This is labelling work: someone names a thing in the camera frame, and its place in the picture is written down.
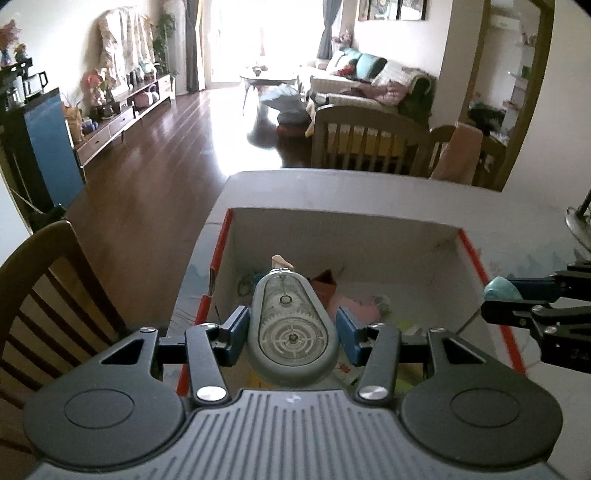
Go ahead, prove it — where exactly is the beige cloth on chair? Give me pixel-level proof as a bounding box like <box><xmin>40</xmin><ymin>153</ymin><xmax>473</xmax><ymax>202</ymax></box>
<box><xmin>431</xmin><ymin>122</ymin><xmax>483</xmax><ymax>185</ymax></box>

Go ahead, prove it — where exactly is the pink heart-shaped dish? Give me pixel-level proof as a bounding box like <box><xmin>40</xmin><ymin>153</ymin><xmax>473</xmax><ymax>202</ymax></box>
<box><xmin>329</xmin><ymin>298</ymin><xmax>384</xmax><ymax>333</ymax></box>

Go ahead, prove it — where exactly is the glass kettle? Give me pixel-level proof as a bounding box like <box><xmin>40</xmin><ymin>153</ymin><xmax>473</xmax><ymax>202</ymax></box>
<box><xmin>21</xmin><ymin>70</ymin><xmax>49</xmax><ymax>100</ymax></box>

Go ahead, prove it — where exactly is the dark wooden dining chair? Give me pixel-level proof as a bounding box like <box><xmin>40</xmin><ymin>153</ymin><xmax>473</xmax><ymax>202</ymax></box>
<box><xmin>310</xmin><ymin>104</ymin><xmax>432</xmax><ymax>178</ymax></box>
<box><xmin>0</xmin><ymin>220</ymin><xmax>130</xmax><ymax>457</ymax></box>
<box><xmin>429</xmin><ymin>124</ymin><xmax>509</xmax><ymax>190</ymax></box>

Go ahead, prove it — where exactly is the small teal toy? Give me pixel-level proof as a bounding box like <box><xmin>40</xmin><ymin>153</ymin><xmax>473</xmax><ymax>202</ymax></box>
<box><xmin>483</xmin><ymin>277</ymin><xmax>522</xmax><ymax>302</ymax></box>

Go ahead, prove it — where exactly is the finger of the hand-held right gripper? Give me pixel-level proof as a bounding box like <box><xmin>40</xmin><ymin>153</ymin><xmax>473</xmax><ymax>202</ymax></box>
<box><xmin>480</xmin><ymin>300</ymin><xmax>591</xmax><ymax>337</ymax></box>
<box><xmin>508</xmin><ymin>263</ymin><xmax>591</xmax><ymax>301</ymax></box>

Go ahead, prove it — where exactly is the tall green plant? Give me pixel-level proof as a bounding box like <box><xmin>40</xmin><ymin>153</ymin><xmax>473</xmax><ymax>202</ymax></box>
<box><xmin>152</xmin><ymin>13</ymin><xmax>178</xmax><ymax>77</ymax></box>

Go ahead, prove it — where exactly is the floral cloth covered television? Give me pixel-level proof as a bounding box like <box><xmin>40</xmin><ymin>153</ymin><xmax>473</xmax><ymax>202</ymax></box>
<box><xmin>98</xmin><ymin>6</ymin><xmax>155</xmax><ymax>88</ymax></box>

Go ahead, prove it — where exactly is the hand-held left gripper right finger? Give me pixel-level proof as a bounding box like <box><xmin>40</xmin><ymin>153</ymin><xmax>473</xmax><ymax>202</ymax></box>
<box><xmin>336</xmin><ymin>307</ymin><xmax>527</xmax><ymax>408</ymax></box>

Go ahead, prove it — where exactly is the wooden door frame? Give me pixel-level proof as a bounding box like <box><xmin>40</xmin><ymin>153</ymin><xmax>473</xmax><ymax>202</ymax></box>
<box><xmin>462</xmin><ymin>0</ymin><xmax>557</xmax><ymax>191</ymax></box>

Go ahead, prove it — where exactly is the black and blue cabinet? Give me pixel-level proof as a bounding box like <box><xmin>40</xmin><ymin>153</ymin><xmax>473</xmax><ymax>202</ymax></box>
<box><xmin>0</xmin><ymin>69</ymin><xmax>86</xmax><ymax>213</ymax></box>

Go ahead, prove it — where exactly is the low wooden television cabinet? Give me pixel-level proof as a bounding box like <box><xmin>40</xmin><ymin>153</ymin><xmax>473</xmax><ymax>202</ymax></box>
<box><xmin>74</xmin><ymin>71</ymin><xmax>176</xmax><ymax>169</ymax></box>

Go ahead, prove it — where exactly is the white standing air conditioner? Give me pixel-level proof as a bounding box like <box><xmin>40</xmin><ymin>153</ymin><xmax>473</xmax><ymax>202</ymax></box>
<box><xmin>164</xmin><ymin>0</ymin><xmax>186</xmax><ymax>75</ymax></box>

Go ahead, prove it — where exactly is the grey desk lamp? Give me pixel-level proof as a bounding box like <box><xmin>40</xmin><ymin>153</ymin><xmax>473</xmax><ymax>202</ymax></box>
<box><xmin>566</xmin><ymin>189</ymin><xmax>591</xmax><ymax>257</ymax></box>

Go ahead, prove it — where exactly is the grey curtain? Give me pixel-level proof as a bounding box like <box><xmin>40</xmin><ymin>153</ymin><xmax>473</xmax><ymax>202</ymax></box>
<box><xmin>185</xmin><ymin>0</ymin><xmax>204</xmax><ymax>93</ymax></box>
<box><xmin>318</xmin><ymin>0</ymin><xmax>342</xmax><ymax>61</ymax></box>

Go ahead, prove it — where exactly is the red and white cardboard box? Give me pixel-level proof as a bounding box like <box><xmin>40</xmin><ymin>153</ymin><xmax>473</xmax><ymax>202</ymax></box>
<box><xmin>177</xmin><ymin>208</ymin><xmax>527</xmax><ymax>398</ymax></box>

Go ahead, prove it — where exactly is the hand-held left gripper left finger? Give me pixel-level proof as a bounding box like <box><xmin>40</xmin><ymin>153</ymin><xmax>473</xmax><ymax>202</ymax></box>
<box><xmin>60</xmin><ymin>306</ymin><xmax>251</xmax><ymax>408</ymax></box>

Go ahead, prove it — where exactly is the vase with pink flowers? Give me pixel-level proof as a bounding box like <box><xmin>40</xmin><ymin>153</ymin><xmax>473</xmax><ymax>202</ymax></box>
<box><xmin>0</xmin><ymin>23</ymin><xmax>23</xmax><ymax>65</ymax></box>

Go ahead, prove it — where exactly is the grey-blue bundle on floor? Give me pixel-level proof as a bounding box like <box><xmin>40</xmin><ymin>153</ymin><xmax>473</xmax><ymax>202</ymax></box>
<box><xmin>261</xmin><ymin>85</ymin><xmax>305</xmax><ymax>114</ymax></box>

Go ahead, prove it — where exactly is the grey oval gear gadget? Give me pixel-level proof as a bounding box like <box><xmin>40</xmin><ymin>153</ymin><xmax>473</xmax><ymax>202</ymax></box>
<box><xmin>248</xmin><ymin>271</ymin><xmax>340</xmax><ymax>387</ymax></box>

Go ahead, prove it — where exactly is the dark red toy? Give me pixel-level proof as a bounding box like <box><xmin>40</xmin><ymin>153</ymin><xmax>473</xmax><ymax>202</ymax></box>
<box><xmin>309</xmin><ymin>270</ymin><xmax>338</xmax><ymax>301</ymax></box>

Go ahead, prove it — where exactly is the beige sofa with cushions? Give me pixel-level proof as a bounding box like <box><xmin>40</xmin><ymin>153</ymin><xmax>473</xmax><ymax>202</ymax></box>
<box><xmin>298</xmin><ymin>48</ymin><xmax>437</xmax><ymax>127</ymax></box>

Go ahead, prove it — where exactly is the round coffee table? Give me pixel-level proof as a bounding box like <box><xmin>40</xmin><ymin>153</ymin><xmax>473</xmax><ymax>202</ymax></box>
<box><xmin>239</xmin><ymin>65</ymin><xmax>301</xmax><ymax>114</ymax></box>

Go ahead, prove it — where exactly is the set of dark framed pictures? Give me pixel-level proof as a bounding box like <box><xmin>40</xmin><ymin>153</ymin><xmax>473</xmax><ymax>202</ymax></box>
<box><xmin>358</xmin><ymin>0</ymin><xmax>428</xmax><ymax>21</ymax></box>

